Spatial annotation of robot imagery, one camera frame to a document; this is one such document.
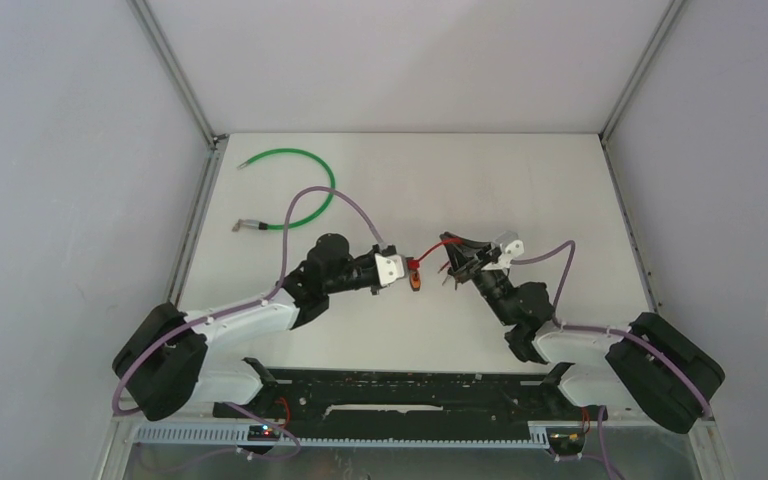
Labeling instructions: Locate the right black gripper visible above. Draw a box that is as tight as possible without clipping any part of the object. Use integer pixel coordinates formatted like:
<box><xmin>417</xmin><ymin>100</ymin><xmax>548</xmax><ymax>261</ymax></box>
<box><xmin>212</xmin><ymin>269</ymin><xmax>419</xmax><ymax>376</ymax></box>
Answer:
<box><xmin>442</xmin><ymin>231</ymin><xmax>516</xmax><ymax>326</ymax></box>

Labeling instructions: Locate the red cable lock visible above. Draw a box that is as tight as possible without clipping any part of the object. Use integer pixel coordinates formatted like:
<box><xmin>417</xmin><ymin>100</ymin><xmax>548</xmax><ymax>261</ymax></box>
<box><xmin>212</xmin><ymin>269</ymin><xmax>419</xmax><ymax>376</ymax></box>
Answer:
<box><xmin>406</xmin><ymin>238</ymin><xmax>461</xmax><ymax>271</ymax></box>

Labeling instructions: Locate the green cable lock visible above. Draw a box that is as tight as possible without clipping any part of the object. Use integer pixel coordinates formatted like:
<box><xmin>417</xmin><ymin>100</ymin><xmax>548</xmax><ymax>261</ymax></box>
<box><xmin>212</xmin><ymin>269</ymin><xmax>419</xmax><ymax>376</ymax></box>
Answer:
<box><xmin>229</xmin><ymin>147</ymin><xmax>337</xmax><ymax>233</ymax></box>

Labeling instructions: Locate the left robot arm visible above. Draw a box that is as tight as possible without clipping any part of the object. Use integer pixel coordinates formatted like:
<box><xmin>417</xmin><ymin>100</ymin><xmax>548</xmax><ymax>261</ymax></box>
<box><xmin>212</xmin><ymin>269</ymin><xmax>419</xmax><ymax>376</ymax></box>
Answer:
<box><xmin>112</xmin><ymin>233</ymin><xmax>407</xmax><ymax>421</ymax></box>

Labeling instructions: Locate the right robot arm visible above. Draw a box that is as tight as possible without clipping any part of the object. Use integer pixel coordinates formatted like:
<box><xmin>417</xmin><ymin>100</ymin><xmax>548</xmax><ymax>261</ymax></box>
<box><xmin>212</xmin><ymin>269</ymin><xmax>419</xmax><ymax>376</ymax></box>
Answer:
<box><xmin>440</xmin><ymin>232</ymin><xmax>725</xmax><ymax>434</ymax></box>

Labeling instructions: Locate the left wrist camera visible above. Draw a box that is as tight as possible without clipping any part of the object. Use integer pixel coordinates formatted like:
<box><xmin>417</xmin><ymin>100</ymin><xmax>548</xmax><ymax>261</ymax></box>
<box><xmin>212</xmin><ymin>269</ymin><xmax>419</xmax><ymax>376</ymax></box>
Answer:
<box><xmin>374</xmin><ymin>253</ymin><xmax>406</xmax><ymax>288</ymax></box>

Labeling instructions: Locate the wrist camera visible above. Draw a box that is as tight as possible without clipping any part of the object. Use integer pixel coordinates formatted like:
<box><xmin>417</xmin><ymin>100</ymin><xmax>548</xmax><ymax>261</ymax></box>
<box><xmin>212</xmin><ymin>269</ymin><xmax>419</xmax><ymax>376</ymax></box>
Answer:
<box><xmin>485</xmin><ymin>231</ymin><xmax>525</xmax><ymax>270</ymax></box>
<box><xmin>374</xmin><ymin>253</ymin><xmax>406</xmax><ymax>288</ymax></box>

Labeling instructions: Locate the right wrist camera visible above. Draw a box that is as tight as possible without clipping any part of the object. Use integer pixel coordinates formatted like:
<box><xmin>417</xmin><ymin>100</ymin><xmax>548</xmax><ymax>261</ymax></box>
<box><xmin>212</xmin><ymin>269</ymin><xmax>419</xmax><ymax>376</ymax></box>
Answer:
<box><xmin>485</xmin><ymin>231</ymin><xmax>525</xmax><ymax>270</ymax></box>

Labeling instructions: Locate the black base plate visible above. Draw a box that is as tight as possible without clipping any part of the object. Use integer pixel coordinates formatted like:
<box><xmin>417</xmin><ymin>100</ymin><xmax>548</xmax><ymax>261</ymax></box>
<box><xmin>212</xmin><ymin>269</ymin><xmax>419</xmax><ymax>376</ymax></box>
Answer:
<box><xmin>245</xmin><ymin>369</ymin><xmax>598</xmax><ymax>440</ymax></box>

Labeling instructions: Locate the grey cable duct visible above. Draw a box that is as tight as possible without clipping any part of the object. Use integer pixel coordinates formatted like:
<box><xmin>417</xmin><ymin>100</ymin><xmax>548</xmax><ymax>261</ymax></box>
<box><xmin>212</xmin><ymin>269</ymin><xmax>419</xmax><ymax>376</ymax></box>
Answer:
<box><xmin>133</xmin><ymin>422</ymin><xmax>549</xmax><ymax>450</ymax></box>

